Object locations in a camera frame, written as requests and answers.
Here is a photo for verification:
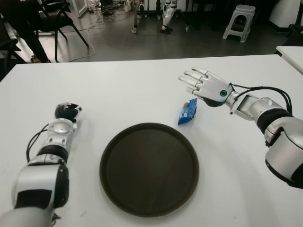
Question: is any black metal-frame chair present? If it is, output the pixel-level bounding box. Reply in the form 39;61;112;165
35;0;89;63

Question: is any black left forearm cable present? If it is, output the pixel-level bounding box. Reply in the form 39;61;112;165
26;122;50;163

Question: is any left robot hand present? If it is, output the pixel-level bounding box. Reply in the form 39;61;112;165
54;103;83;123

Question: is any grey plastic stool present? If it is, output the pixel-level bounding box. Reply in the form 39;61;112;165
222;4;256;43

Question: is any black right forearm cable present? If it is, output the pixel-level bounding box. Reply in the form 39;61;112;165
228;82;294;116

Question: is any black office chair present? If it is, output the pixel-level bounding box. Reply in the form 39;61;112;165
0;39;21;79

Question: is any white floor cable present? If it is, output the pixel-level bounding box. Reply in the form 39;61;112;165
68;14;95;62

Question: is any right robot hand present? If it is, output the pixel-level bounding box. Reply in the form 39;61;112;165
178;67;234;108

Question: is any white framed panel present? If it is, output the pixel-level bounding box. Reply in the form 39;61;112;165
71;0;88;17

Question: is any black forearm cable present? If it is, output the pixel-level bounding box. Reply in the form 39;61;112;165
228;82;294;116
26;122;50;163

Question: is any black armrest seat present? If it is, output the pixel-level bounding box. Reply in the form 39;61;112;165
286;23;303;47

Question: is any black wheeled gantry frame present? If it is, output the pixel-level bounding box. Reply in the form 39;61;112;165
130;0;190;35

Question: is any white humanoid robot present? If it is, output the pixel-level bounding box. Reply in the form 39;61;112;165
160;0;178;35

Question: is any person in black trousers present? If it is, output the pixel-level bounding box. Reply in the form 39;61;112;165
0;0;52;64

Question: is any black left upper arm cable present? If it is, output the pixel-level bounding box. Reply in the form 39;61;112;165
51;211;62;227

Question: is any round dark brown tray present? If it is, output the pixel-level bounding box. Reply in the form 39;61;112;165
99;122;199;218

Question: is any blue Oreo cookie packet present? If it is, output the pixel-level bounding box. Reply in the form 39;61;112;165
177;98;198;127

